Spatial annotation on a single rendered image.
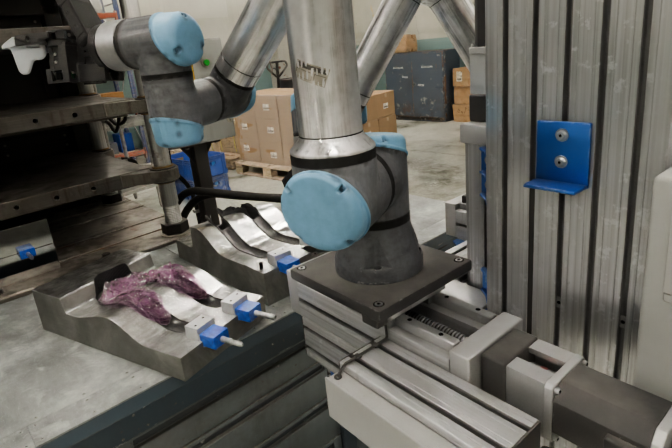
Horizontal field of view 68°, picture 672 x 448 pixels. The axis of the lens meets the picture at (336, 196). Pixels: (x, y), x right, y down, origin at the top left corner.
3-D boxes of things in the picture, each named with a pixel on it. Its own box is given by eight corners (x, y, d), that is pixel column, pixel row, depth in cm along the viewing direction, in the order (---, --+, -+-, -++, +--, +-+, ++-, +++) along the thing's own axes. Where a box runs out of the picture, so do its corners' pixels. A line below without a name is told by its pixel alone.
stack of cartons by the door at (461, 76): (512, 120, 759) (512, 64, 734) (501, 124, 738) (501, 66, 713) (463, 118, 819) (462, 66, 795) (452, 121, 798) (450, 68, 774)
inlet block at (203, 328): (252, 349, 101) (248, 326, 100) (236, 363, 97) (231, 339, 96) (206, 335, 108) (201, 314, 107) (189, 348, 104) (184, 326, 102)
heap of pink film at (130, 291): (216, 292, 120) (211, 263, 118) (158, 331, 106) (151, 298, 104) (145, 276, 134) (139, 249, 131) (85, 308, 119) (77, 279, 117)
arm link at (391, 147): (419, 200, 85) (415, 121, 81) (395, 228, 74) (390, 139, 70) (354, 197, 90) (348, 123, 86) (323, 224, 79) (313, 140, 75)
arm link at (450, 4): (514, 151, 119) (387, -52, 108) (500, 139, 133) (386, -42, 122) (561, 123, 116) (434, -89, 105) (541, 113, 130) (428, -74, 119)
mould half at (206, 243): (344, 268, 140) (339, 223, 136) (268, 306, 123) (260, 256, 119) (247, 231, 176) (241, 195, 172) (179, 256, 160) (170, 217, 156)
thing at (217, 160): (229, 172, 519) (226, 152, 512) (197, 183, 490) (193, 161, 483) (196, 167, 557) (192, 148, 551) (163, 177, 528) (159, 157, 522)
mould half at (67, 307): (266, 316, 119) (260, 274, 116) (185, 382, 98) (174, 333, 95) (131, 282, 144) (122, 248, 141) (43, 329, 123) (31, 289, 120)
